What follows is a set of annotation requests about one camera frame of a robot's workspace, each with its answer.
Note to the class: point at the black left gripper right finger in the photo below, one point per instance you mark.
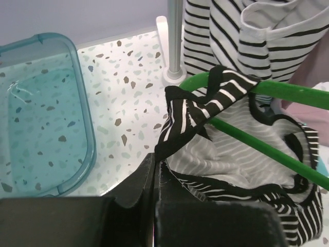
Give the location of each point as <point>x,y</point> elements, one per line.
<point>183,220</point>

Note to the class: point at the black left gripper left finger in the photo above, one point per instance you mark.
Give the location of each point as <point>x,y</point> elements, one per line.
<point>121,217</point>

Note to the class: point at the green hanger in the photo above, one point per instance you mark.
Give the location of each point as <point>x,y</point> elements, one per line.
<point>274,89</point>

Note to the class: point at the teal tank top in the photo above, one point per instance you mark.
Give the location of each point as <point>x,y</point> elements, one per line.
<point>322,167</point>

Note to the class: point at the pink tank top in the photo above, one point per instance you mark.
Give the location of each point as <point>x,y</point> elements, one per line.
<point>311,74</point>

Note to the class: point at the teal transparent plastic bin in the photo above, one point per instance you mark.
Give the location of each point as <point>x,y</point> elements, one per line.
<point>48,144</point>

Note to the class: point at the white clothes rack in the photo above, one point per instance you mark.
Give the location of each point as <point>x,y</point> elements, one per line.
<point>170,32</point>

